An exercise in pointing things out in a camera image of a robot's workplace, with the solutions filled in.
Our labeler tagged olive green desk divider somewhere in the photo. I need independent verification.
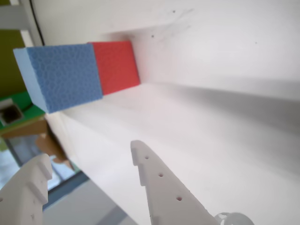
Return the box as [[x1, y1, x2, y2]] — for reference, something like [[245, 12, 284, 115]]
[[0, 29, 28, 97]]

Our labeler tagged thin black cable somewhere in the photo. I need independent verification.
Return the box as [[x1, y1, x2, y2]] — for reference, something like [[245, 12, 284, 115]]
[[29, 0, 45, 45]]

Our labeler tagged blue foam cube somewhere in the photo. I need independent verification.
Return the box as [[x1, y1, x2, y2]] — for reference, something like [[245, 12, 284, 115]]
[[13, 43, 104, 115]]

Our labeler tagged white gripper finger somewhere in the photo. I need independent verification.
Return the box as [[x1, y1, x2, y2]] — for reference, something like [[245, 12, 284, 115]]
[[130, 140, 220, 225], [0, 153, 53, 225]]

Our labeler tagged white desk frame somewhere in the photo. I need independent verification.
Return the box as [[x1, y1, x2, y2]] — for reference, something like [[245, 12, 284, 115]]
[[0, 0, 36, 49]]

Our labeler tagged green camera holder block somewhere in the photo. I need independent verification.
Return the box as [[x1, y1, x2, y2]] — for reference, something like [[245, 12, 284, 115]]
[[0, 90, 45, 135]]

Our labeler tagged tan clamp bracket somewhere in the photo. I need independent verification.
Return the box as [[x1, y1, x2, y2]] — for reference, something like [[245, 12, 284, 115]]
[[0, 117, 76, 172]]

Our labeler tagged red foam cube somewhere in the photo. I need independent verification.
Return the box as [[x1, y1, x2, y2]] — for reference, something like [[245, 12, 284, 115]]
[[87, 40, 141, 96]]

